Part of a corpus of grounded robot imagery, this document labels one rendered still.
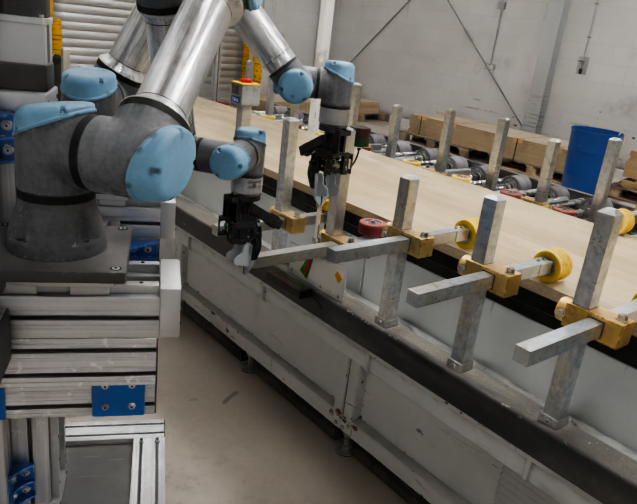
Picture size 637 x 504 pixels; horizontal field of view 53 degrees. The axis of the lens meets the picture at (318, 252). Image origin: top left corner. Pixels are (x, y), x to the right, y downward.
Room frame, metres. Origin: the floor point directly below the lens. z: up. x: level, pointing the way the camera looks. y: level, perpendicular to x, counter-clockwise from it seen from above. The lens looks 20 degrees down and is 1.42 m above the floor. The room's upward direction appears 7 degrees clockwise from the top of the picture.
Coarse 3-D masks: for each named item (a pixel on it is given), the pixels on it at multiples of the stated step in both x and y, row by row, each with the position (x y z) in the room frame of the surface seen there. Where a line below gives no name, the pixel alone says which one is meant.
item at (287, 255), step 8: (360, 240) 1.72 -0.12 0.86; (288, 248) 1.58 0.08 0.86; (296, 248) 1.59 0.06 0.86; (304, 248) 1.60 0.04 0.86; (312, 248) 1.60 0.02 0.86; (320, 248) 1.62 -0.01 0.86; (264, 256) 1.50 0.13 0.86; (272, 256) 1.52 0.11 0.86; (280, 256) 1.53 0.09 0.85; (288, 256) 1.55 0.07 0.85; (296, 256) 1.57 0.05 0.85; (304, 256) 1.59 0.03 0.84; (312, 256) 1.60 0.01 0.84; (320, 256) 1.62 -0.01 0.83; (256, 264) 1.49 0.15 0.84; (264, 264) 1.50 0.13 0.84; (272, 264) 1.52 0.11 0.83
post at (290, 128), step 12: (288, 120) 1.89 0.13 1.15; (288, 132) 1.89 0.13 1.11; (288, 144) 1.89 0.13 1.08; (288, 156) 1.89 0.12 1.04; (288, 168) 1.89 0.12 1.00; (288, 180) 1.90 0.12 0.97; (276, 192) 1.91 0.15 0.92; (288, 192) 1.90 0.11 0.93; (276, 204) 1.91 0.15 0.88; (288, 204) 1.90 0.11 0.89; (276, 240) 1.89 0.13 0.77
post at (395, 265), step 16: (416, 176) 1.53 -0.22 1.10; (400, 192) 1.53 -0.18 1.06; (416, 192) 1.53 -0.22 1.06; (400, 208) 1.52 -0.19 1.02; (400, 224) 1.51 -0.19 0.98; (400, 256) 1.51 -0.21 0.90; (400, 272) 1.52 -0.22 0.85; (384, 288) 1.53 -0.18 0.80; (400, 288) 1.53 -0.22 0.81; (384, 304) 1.52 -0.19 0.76
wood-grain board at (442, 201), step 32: (224, 128) 3.07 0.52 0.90; (384, 160) 2.75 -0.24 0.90; (352, 192) 2.11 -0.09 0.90; (384, 192) 2.16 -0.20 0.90; (448, 192) 2.28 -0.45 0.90; (480, 192) 2.35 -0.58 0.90; (416, 224) 1.81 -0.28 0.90; (448, 224) 1.85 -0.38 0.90; (512, 224) 1.94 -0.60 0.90; (544, 224) 1.99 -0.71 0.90; (576, 224) 2.04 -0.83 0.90; (512, 256) 1.62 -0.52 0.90; (576, 256) 1.69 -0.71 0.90; (544, 288) 1.43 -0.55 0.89; (608, 288) 1.46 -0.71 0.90
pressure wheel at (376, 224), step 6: (360, 222) 1.75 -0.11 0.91; (366, 222) 1.75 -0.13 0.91; (372, 222) 1.76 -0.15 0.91; (378, 222) 1.77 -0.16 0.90; (384, 222) 1.77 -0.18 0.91; (360, 228) 1.74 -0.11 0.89; (366, 228) 1.73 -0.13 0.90; (372, 228) 1.72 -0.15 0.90; (378, 228) 1.73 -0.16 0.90; (366, 234) 1.73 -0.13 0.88; (372, 234) 1.72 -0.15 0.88; (378, 234) 1.73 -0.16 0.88
